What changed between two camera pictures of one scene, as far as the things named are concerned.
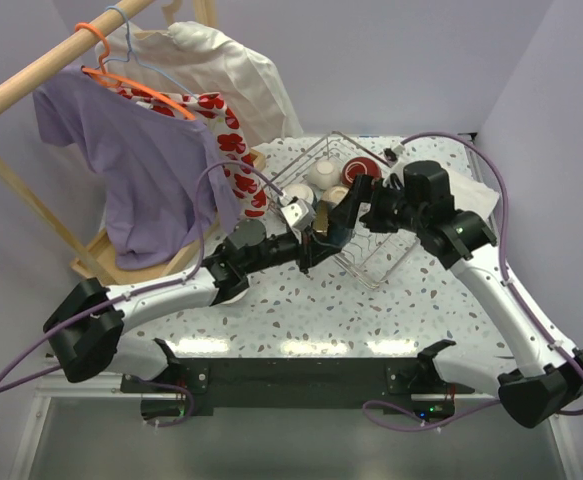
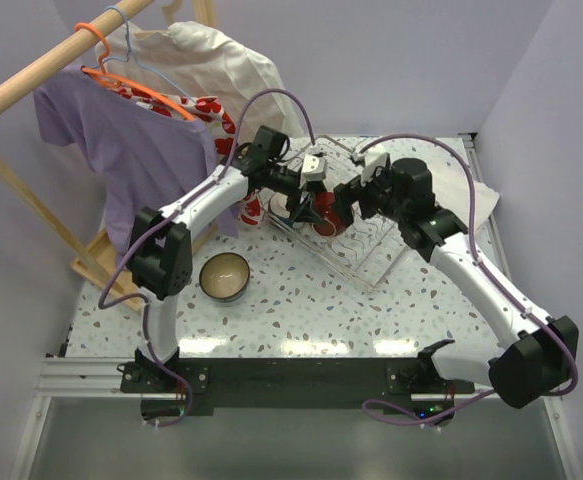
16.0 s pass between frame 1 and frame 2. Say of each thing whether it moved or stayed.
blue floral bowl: moved
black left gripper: moved
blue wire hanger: stayed
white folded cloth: stayed
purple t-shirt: stayed
